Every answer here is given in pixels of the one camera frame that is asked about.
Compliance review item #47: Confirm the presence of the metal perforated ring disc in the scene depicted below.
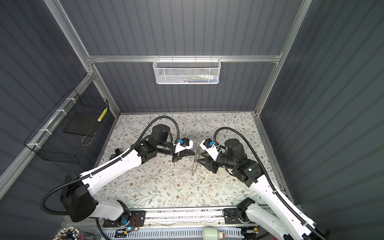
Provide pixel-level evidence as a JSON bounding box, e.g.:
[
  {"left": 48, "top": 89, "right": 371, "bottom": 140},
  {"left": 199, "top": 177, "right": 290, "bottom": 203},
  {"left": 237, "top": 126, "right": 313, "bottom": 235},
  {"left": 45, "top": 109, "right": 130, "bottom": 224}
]
[{"left": 191, "top": 147, "right": 201, "bottom": 176}]

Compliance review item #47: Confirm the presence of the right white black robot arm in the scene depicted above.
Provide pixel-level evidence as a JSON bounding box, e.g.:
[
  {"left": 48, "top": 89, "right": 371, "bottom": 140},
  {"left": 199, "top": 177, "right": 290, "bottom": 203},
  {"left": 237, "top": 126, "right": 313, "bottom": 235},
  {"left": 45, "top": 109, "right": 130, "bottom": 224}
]
[{"left": 197, "top": 127, "right": 327, "bottom": 240}]

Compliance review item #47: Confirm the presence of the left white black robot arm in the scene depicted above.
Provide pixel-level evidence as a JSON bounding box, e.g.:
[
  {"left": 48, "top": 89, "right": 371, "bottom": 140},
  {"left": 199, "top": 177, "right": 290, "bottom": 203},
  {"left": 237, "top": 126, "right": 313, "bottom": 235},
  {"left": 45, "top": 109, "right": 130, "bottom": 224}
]
[{"left": 40, "top": 116, "right": 195, "bottom": 227}]

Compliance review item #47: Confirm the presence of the blue black tool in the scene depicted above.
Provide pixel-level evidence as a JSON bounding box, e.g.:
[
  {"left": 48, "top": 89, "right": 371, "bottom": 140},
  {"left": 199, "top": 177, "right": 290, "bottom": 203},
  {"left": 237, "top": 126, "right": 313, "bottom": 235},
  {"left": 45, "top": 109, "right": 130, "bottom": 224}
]
[{"left": 110, "top": 148, "right": 122, "bottom": 160}]

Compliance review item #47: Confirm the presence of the white cylinder canister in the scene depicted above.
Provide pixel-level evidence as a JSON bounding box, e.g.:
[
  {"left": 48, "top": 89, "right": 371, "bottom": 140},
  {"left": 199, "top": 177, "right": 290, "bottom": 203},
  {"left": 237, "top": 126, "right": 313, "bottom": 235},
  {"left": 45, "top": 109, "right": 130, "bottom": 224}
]
[{"left": 203, "top": 227, "right": 225, "bottom": 240}]

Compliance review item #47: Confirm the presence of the yellow marker in basket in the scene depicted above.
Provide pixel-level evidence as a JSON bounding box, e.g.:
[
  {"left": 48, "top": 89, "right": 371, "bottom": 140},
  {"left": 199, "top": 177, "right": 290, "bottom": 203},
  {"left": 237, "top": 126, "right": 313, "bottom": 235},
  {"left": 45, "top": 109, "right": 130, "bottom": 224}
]
[{"left": 97, "top": 107, "right": 108, "bottom": 122}]

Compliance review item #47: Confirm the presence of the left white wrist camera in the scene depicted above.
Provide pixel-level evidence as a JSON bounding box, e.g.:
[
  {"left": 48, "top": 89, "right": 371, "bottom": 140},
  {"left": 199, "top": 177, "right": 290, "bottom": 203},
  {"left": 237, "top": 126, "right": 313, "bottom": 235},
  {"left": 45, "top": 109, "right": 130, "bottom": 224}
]
[{"left": 174, "top": 138, "right": 194, "bottom": 154}]

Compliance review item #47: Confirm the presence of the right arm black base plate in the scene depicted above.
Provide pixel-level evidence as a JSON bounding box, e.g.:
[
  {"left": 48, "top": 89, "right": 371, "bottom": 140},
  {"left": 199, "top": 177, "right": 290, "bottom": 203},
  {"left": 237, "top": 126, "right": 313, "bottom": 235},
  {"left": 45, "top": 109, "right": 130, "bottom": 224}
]
[{"left": 222, "top": 208, "right": 255, "bottom": 225}]

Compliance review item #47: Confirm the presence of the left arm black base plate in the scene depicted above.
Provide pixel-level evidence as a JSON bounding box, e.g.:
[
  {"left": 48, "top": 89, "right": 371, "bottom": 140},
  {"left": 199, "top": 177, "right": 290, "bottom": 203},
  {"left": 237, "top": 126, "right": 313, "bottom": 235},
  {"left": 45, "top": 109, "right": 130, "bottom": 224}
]
[{"left": 103, "top": 211, "right": 147, "bottom": 228}]

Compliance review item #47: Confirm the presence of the white slotted cable duct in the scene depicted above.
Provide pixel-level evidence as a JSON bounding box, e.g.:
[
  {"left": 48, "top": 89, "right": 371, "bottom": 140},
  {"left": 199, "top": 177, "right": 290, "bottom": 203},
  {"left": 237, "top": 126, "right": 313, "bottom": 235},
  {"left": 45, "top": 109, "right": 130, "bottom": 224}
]
[{"left": 103, "top": 227, "right": 245, "bottom": 240}]

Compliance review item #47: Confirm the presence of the white mesh wall basket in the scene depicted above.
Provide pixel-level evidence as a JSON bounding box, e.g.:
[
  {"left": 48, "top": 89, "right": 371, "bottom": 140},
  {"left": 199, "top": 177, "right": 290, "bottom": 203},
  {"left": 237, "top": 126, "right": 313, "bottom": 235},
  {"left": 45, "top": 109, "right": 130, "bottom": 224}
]
[{"left": 153, "top": 57, "right": 222, "bottom": 85}]

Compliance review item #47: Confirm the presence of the black wire wall basket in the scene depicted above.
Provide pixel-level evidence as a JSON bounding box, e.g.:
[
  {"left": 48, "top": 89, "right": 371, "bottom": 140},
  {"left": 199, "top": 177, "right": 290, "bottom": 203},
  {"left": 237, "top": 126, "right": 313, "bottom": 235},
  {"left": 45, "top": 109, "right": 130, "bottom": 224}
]
[{"left": 24, "top": 91, "right": 109, "bottom": 164}]

